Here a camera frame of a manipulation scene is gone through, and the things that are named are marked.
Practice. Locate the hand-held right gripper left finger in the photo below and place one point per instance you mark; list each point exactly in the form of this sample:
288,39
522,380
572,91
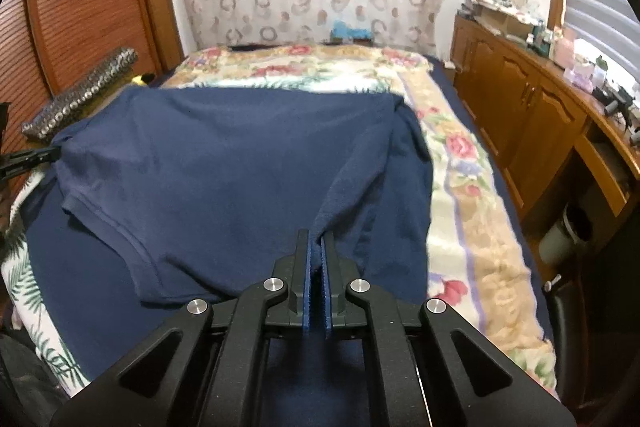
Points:
306,297

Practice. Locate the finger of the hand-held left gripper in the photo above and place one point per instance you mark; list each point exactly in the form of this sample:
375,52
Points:
30,159

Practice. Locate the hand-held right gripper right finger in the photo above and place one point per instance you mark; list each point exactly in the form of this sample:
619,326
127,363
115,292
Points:
327,302

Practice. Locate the dark patterned pillow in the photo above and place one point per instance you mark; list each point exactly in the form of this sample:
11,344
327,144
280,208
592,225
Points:
85,92

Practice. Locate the leaf print bed sheet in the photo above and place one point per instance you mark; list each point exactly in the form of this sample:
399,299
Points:
25,277

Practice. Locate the wooden louvered wardrobe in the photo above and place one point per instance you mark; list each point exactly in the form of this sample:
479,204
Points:
75,7

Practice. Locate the floral blanket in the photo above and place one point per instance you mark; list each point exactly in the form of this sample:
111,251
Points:
465,217

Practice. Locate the navy bed sheet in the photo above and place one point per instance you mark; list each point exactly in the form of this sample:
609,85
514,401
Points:
465,107

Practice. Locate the grey trash bin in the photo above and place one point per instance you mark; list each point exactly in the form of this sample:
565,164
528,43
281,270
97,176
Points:
565,237

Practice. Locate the dark chair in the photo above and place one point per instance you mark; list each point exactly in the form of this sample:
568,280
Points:
595,332

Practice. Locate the box with blue cloth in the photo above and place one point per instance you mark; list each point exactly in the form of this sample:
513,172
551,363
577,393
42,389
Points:
350,31

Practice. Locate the wooden cabinet counter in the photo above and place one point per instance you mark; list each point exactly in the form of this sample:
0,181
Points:
515,97

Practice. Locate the cardboard box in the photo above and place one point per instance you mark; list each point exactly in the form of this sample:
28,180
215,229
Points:
505,22

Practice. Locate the purple plastic container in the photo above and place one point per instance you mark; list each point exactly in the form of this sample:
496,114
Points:
580,77

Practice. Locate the pink bottle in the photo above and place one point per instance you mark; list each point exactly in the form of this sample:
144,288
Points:
564,49

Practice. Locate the black gadget on tripod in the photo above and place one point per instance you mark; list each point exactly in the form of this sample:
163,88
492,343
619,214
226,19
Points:
615,97

